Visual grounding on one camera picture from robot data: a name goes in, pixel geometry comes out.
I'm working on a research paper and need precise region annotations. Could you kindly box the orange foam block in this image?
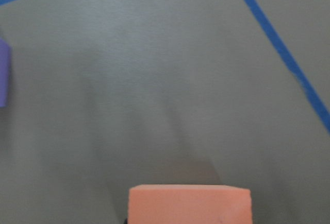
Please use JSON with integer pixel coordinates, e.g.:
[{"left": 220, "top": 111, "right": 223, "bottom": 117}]
[{"left": 127, "top": 184, "right": 253, "bottom": 224}]

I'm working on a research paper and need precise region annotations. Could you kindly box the purple foam block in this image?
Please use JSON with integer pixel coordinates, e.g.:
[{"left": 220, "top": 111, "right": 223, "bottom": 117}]
[{"left": 0, "top": 39, "right": 11, "bottom": 108}]

